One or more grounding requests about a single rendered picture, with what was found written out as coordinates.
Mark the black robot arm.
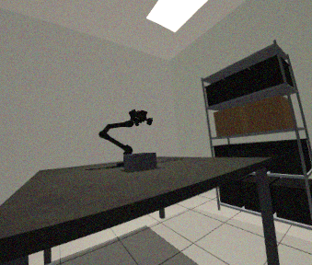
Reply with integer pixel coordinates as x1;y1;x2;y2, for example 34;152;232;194
99;109;147;155

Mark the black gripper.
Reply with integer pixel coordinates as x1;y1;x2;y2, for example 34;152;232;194
136;110;153;125

